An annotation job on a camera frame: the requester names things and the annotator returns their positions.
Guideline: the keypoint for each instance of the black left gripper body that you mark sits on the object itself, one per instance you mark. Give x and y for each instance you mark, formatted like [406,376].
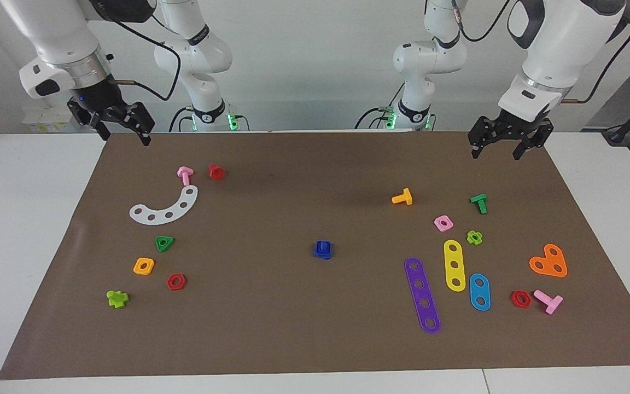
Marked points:
[518,125]

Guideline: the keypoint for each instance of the brown table mat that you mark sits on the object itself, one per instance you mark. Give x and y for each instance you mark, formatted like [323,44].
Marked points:
[293,317]

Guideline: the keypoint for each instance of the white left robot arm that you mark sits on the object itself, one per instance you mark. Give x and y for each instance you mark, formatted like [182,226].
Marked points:
[550,44]

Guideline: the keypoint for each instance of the green plastic bolt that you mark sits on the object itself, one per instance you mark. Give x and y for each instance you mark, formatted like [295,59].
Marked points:
[480,202]

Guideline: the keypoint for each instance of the white curved perforated plate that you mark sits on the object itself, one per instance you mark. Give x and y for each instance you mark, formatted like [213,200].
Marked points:
[177,210]

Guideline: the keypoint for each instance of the blue square nut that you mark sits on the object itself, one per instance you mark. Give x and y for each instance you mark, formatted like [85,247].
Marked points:
[323,246]

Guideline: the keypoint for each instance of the lime cross nut left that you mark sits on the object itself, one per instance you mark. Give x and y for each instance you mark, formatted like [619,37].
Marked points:
[115,299]

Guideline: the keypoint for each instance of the orange heart-shaped plate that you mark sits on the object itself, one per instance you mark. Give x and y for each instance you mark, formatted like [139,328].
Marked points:
[550,264]

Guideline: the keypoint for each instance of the blue two-hole strip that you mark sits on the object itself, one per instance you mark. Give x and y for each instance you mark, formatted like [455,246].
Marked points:
[479,292]

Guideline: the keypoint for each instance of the pink plastic bolt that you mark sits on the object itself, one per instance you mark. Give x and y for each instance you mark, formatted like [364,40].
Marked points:
[546,299]
[185,174]

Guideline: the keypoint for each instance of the blue triangle-head bolt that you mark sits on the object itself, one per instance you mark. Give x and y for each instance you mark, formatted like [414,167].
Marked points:
[320,256]

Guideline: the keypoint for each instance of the red hexagon nut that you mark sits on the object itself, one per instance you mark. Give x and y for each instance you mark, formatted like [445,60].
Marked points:
[514,300]
[171,283]

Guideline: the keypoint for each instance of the orange plastic bolt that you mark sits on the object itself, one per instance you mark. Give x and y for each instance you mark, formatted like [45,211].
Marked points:
[402,198]

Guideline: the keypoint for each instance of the green triangle nut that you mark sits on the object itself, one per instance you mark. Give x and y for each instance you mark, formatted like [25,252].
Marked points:
[159,245]

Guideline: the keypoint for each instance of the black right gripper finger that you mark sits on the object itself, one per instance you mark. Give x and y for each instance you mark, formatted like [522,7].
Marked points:
[140,120]
[86,115]

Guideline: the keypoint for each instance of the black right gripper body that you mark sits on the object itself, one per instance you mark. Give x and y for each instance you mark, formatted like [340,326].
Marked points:
[99,101]

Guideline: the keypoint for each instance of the white box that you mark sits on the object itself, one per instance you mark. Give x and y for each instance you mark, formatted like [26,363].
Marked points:
[47,120]

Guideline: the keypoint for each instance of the lime green flower nut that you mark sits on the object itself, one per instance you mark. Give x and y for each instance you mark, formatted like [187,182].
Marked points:
[479,238]

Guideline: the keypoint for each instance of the orange square nut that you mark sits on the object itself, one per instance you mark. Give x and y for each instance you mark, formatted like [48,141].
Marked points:
[137,268]

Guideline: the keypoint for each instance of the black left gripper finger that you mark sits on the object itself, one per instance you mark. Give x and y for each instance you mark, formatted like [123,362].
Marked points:
[484,131]
[539,138]

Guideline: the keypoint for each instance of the purple four-hole strip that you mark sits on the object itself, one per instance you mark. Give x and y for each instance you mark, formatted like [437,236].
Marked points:
[423,294]

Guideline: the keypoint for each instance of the yellow three-hole strip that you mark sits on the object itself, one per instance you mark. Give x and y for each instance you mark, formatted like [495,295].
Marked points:
[454,256]

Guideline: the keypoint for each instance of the pink square nut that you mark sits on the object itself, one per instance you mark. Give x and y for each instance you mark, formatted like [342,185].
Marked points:
[437,221]

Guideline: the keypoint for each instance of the red plastic bolt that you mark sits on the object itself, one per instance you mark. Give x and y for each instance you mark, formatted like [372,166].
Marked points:
[216,173]

